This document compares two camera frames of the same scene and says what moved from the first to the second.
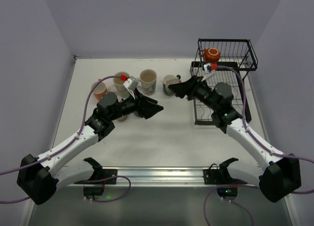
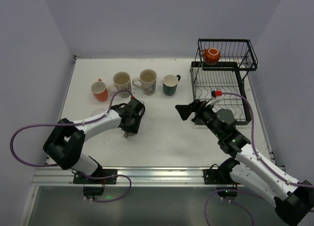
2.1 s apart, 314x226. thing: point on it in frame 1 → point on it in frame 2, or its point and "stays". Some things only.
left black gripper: x=140 y=104 → x=131 y=127
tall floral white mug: x=148 y=79 stays
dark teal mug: x=168 y=80 stays
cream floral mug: x=122 y=92 stays
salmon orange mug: x=99 y=90 stays
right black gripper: x=192 y=86 → x=196 y=111
